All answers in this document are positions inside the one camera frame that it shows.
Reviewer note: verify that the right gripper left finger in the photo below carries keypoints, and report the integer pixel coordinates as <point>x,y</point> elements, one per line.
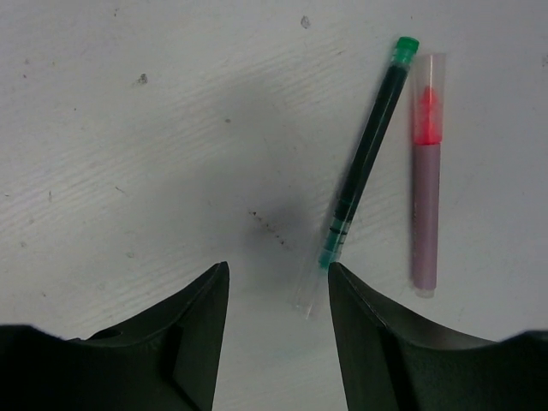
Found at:
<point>164,358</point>

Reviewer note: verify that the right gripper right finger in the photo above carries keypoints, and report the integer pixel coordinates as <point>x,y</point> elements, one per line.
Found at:
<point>391,358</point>

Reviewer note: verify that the green pen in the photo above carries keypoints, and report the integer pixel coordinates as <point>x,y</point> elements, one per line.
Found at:
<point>312,287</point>

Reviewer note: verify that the pink highlighter pen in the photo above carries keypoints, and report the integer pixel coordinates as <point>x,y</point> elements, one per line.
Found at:
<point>427,136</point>

